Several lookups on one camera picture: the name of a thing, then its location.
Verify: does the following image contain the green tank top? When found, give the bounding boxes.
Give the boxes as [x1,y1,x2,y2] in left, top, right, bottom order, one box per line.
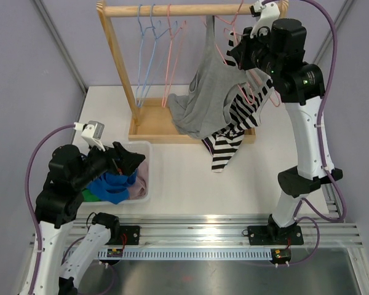
[82,189,100,202]

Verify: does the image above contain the light blue wire hanger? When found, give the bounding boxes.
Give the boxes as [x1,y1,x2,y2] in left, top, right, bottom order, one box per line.
[136,4,155,108]

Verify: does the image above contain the grey tank top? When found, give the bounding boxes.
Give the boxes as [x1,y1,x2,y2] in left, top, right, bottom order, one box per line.
[167,15,248,140]

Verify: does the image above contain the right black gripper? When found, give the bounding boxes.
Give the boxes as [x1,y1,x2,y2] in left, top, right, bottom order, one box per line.
[232,26,282,79]

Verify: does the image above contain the pink hanger under striped top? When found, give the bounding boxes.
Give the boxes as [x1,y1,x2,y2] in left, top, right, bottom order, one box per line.
[223,25,281,108]

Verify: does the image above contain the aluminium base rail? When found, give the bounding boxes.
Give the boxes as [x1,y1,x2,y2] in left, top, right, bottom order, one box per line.
[30,214,363,249]

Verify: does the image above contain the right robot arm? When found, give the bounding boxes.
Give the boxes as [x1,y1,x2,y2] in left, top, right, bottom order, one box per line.
[229,18,343,243]

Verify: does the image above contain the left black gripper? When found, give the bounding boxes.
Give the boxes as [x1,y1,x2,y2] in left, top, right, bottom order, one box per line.
[73,137,145,189]

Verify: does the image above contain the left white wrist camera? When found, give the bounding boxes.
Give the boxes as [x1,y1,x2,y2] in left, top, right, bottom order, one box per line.
[73,120,105,151]

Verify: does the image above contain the mauve tank top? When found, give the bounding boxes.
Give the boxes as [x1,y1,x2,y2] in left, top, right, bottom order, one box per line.
[128,160,149,200]

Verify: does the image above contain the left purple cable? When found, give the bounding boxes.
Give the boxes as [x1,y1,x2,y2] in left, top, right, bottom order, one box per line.
[24,124,76,295]

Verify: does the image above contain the pink hanger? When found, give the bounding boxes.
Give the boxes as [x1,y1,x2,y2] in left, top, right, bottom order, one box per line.
[162,4,187,108]
[223,25,281,108]
[200,1,244,86]

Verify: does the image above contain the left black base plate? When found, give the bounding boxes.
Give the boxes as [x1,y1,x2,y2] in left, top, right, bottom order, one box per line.
[107,226,141,246]

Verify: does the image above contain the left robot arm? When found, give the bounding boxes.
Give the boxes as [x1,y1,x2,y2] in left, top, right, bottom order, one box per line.
[23,142,145,294]

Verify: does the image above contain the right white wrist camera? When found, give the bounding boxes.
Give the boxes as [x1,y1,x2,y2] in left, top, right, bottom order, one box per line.
[250,1,280,38]

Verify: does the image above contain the black white striped tank top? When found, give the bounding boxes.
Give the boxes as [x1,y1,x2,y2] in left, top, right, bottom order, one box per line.
[202,30,276,173]

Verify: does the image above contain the white plastic basket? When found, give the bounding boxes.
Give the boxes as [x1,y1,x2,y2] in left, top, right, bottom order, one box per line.
[82,141,154,208]

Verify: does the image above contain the purple cable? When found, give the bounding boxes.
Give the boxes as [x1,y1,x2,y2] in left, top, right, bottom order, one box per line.
[24,124,76,295]
[264,0,347,265]

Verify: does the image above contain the wooden clothes rack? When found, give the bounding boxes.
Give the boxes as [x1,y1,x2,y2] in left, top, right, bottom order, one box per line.
[97,0,288,145]

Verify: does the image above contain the white slotted cable duct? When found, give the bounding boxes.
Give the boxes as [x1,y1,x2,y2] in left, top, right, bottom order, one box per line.
[97,248,272,261]

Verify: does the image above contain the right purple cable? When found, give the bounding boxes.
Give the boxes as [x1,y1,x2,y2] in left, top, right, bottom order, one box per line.
[264,0,347,265]

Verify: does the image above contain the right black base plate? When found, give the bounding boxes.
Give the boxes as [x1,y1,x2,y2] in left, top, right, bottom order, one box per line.
[244,224,304,246]

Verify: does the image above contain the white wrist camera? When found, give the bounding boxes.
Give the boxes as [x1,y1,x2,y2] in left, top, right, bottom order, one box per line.
[73,120,105,151]
[250,1,280,38]

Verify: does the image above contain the blue tank top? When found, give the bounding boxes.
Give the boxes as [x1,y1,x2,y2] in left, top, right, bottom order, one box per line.
[87,172,137,205]

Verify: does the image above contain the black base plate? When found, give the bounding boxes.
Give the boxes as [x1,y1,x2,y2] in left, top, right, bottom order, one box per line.
[107,226,141,246]
[244,224,304,246]

